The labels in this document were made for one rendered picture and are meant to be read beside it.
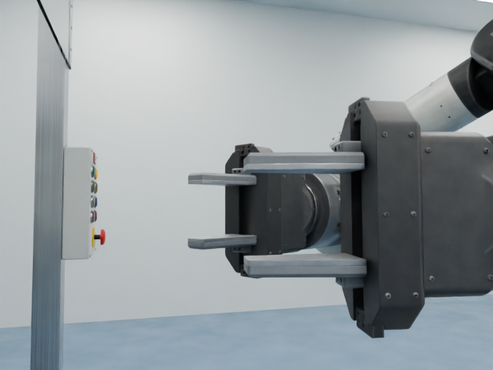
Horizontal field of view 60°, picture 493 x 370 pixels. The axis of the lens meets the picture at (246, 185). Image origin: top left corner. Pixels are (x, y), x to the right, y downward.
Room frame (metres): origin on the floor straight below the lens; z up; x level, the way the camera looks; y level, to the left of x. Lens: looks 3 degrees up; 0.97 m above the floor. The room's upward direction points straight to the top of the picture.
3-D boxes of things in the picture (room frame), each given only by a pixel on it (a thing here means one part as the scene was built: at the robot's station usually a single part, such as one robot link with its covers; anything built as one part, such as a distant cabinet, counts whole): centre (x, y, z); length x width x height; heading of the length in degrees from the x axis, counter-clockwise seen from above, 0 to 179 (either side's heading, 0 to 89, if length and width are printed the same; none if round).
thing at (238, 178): (0.38, 0.02, 1.00); 0.06 x 0.03 x 0.02; 137
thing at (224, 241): (0.38, 0.02, 0.94); 0.06 x 0.03 x 0.02; 137
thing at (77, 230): (1.07, 0.41, 0.98); 0.17 x 0.06 x 0.26; 15
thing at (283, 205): (0.45, -0.04, 0.97); 0.12 x 0.10 x 0.13; 137
